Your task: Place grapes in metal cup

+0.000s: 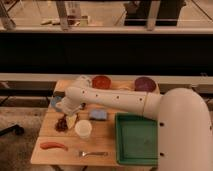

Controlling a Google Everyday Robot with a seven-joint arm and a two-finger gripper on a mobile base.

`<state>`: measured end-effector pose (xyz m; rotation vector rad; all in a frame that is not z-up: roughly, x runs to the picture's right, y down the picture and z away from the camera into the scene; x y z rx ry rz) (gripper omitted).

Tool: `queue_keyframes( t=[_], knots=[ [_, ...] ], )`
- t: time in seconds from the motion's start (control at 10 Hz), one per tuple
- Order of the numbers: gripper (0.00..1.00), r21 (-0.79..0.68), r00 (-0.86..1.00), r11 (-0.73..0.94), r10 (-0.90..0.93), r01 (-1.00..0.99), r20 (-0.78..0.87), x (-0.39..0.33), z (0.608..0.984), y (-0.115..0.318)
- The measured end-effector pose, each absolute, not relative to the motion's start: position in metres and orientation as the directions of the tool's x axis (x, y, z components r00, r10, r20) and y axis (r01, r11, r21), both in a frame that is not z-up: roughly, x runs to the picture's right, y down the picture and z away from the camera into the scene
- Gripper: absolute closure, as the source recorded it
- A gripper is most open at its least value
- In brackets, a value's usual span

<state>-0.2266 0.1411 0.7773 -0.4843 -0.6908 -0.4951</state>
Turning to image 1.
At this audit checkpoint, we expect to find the blue sponge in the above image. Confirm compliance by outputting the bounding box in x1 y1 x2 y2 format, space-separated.
89 109 107 120

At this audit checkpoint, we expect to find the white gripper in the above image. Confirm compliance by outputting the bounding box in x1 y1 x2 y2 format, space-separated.
56 98 82 116

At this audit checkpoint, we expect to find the wooden table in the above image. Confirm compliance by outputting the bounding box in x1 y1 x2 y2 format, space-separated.
31 80 160 166

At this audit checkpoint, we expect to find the purple bowl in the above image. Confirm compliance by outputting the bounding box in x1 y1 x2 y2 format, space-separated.
134 77 156 92

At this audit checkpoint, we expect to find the red bowl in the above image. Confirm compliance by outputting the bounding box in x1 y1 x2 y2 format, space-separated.
92 75 111 89

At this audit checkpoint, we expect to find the white plastic cup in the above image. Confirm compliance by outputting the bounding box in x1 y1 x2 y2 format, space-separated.
74 120 92 139

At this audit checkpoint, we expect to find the orange sausage toy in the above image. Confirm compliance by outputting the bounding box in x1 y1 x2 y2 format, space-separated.
40 142 68 151

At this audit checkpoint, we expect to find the metal fork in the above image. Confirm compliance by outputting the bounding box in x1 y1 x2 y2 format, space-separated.
78 151 108 157

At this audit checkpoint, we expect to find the green plastic tray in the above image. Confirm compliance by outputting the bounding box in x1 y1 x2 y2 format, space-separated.
115 113 158 166

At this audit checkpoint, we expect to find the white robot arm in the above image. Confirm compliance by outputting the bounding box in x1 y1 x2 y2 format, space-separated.
59 76 213 171

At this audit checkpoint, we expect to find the yellow apple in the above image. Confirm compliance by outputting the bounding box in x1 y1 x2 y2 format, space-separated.
66 115 77 129

